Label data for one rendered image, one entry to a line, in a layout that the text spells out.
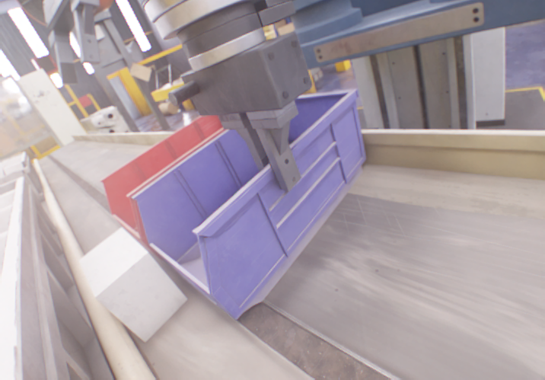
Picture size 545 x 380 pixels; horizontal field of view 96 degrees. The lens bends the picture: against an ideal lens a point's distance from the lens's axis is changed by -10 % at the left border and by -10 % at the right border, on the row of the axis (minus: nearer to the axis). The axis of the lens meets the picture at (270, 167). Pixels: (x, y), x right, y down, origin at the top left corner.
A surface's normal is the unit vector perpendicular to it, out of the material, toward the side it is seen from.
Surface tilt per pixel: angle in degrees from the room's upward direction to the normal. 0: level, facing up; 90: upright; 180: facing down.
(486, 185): 1
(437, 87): 90
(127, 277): 90
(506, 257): 0
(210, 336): 0
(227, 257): 92
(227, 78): 90
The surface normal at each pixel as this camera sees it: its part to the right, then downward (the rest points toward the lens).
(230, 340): -0.36, -0.82
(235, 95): -0.62, 0.57
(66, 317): 0.70, 0.09
